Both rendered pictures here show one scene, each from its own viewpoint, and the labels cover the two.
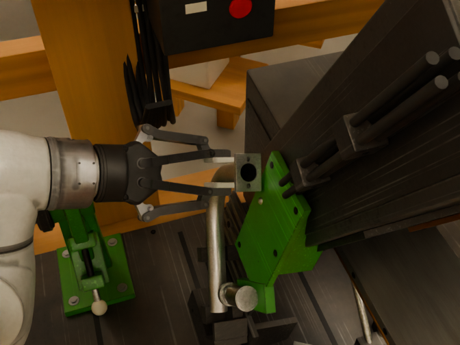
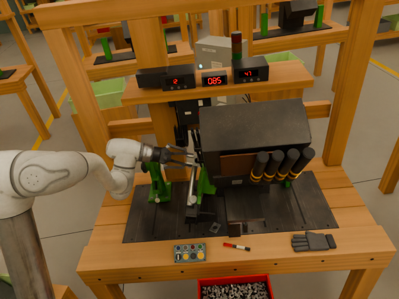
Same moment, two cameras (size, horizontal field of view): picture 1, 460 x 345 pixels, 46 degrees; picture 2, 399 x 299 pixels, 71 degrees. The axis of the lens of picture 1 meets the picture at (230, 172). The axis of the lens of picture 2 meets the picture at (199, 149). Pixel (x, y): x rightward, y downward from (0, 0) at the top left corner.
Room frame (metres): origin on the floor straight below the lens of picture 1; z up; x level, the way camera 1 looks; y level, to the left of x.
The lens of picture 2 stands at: (-0.44, -0.45, 2.13)
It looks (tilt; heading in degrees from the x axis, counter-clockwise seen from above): 38 degrees down; 23
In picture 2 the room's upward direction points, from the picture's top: 8 degrees counter-clockwise
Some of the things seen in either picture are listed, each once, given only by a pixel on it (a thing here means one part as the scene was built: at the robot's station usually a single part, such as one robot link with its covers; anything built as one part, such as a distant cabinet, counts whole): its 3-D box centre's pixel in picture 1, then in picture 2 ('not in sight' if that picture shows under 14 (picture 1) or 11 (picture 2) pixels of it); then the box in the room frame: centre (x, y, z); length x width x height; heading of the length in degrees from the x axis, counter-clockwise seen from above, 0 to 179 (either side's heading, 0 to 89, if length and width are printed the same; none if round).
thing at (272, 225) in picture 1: (287, 224); (208, 178); (0.49, -0.09, 1.17); 0.13 x 0.12 x 0.20; 108
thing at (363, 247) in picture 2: not in sight; (230, 256); (0.30, -0.22, 0.82); 1.50 x 0.14 x 0.15; 108
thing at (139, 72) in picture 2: not in sight; (153, 77); (0.69, 0.21, 1.59); 0.15 x 0.07 x 0.07; 108
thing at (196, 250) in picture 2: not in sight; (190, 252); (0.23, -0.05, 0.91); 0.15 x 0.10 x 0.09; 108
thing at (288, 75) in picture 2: not in sight; (214, 82); (0.82, -0.06, 1.52); 0.90 x 0.25 x 0.04; 108
